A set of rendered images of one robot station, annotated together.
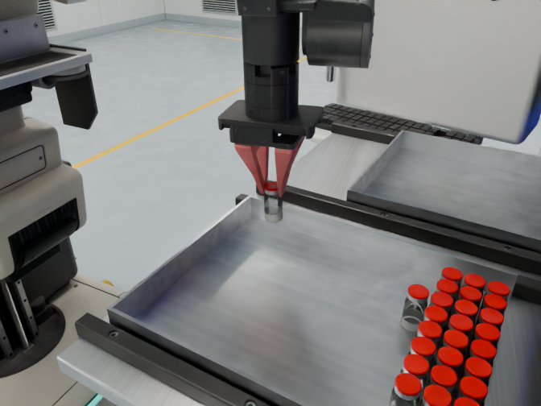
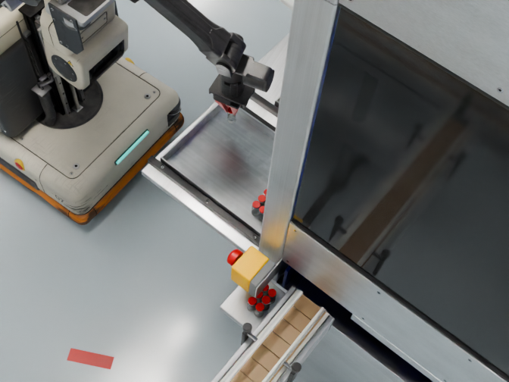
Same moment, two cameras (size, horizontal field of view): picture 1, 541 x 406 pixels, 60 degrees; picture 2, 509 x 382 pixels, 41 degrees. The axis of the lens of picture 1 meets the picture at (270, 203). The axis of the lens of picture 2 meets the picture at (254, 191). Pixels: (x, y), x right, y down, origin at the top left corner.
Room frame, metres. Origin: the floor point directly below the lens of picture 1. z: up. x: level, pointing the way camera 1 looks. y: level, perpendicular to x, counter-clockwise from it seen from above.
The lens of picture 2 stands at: (-0.55, -0.15, 2.41)
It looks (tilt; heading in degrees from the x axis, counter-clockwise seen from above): 61 degrees down; 3
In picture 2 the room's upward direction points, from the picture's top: 6 degrees clockwise
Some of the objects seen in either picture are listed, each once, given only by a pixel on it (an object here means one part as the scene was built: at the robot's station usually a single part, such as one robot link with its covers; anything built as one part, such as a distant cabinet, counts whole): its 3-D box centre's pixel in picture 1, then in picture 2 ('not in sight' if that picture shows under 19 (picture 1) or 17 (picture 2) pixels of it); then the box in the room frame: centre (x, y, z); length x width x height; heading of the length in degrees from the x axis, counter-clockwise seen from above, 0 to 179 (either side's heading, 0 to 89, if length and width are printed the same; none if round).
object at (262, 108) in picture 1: (271, 95); (232, 83); (0.49, 0.00, 1.08); 0.10 x 0.07 x 0.07; 73
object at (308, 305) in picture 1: (320, 303); (242, 165); (0.37, -0.05, 0.90); 0.34 x 0.26 x 0.04; 60
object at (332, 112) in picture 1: (386, 129); not in sight; (1.06, -0.28, 0.82); 0.40 x 0.14 x 0.02; 52
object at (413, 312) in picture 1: (415, 308); not in sight; (0.36, -0.15, 0.90); 0.02 x 0.02 x 0.05
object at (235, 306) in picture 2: not in sight; (259, 305); (0.01, -0.16, 0.87); 0.14 x 0.13 x 0.02; 60
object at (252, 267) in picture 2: not in sight; (252, 270); (0.04, -0.13, 0.99); 0.08 x 0.07 x 0.07; 60
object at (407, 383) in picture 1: (429, 338); (275, 188); (0.32, -0.15, 0.90); 0.18 x 0.02 x 0.05; 150
